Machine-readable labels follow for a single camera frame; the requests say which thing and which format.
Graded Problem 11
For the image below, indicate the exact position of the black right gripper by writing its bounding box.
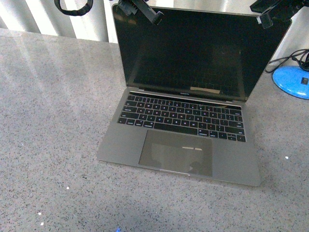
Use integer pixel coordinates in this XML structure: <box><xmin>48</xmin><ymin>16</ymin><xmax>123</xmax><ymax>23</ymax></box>
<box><xmin>118</xmin><ymin>0</ymin><xmax>309</xmax><ymax>29</ymax></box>

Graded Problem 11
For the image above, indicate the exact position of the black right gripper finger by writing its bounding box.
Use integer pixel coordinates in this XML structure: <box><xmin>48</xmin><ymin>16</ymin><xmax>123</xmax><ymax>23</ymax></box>
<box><xmin>135</xmin><ymin>0</ymin><xmax>164</xmax><ymax>25</ymax></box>

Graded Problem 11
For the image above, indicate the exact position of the grey laptop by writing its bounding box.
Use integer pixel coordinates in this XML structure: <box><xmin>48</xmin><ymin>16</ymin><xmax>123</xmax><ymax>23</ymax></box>
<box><xmin>97</xmin><ymin>4</ymin><xmax>291</xmax><ymax>186</ymax></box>

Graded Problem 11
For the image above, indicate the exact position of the blue desk lamp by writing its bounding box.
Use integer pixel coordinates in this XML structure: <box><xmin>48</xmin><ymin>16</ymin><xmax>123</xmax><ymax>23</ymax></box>
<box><xmin>272</xmin><ymin>49</ymin><xmax>309</xmax><ymax>100</ymax></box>

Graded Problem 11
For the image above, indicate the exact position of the white curtain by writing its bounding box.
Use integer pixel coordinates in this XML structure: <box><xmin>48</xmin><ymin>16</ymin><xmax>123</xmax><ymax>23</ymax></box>
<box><xmin>0</xmin><ymin>0</ymin><xmax>309</xmax><ymax>58</ymax></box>

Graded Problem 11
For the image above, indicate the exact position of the black lamp power cable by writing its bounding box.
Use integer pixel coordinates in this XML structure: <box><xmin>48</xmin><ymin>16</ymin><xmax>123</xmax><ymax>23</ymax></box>
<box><xmin>265</xmin><ymin>49</ymin><xmax>309</xmax><ymax>73</ymax></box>

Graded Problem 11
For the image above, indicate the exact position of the black looped cable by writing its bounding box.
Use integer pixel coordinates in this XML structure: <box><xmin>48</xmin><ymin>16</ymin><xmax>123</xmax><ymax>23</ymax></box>
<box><xmin>54</xmin><ymin>0</ymin><xmax>94</xmax><ymax>17</ymax></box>

